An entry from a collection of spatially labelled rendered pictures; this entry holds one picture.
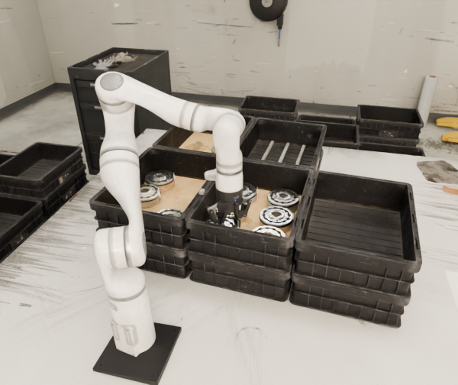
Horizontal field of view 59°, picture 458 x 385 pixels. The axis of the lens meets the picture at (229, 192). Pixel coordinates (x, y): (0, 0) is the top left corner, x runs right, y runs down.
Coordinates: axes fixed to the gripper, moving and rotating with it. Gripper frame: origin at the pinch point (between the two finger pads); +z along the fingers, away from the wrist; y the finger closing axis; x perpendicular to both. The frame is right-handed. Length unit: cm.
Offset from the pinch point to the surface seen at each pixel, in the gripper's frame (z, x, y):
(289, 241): -7.7, -21.4, 6.1
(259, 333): 15.2, -26.5, -4.8
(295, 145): 2, 42, 53
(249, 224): 2.2, 0.6, 7.4
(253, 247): -2.7, -14.2, 0.1
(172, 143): -2, 59, 4
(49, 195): 37, 108, -46
